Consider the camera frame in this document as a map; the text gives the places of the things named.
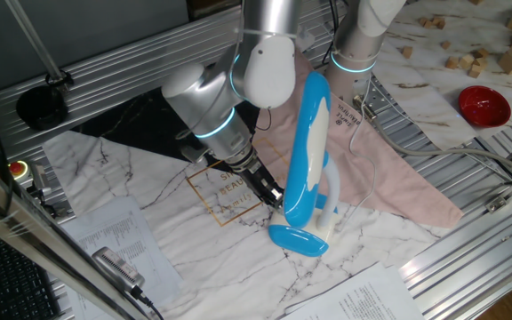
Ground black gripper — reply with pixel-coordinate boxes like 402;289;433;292
237;157;285;210

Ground blue and white desk lamp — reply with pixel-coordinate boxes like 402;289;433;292
268;70;341;258

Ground red emergency stop button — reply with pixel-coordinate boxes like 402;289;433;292
9;159;33;183

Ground marble pink black tablecloth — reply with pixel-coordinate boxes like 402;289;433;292
42;30;465;320

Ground paper sheets with blue heading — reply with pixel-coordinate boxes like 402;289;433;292
280;261;426;320

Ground printed white paper sheets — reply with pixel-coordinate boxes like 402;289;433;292
60;196;184;320

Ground white power strip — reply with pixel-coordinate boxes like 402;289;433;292
294;24;316;51

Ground grey handheld device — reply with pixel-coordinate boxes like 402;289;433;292
91;246;146;294

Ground red bowl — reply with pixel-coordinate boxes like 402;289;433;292
457;85;512;128

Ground black keyboard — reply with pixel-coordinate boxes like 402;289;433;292
0;221;61;320

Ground thin white lamp cable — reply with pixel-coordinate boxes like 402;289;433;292
335;77;378;228

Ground black device cable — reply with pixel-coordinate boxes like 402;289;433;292
131;286;166;320

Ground thick grey robot cable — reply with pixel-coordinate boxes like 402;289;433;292
352;93;512;196

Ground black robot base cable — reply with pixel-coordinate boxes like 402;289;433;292
324;0;342;68

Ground grey metal clamp bracket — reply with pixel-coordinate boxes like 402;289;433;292
28;164;57;205

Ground shiny metal frame bar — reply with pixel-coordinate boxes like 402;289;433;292
0;150;150;320

